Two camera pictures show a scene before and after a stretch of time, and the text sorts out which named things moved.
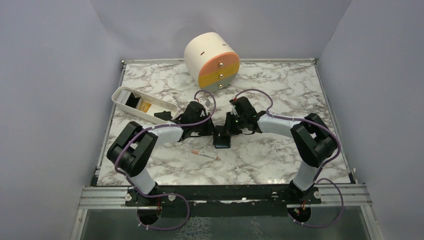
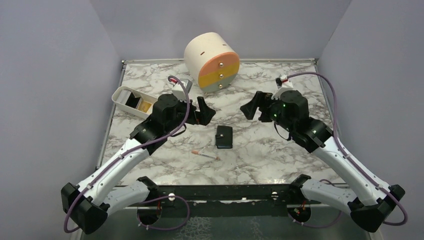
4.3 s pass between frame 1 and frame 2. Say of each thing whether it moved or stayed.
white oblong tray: stayed
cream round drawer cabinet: stayed
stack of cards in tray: stayed
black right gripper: moved
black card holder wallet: stayed
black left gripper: moved
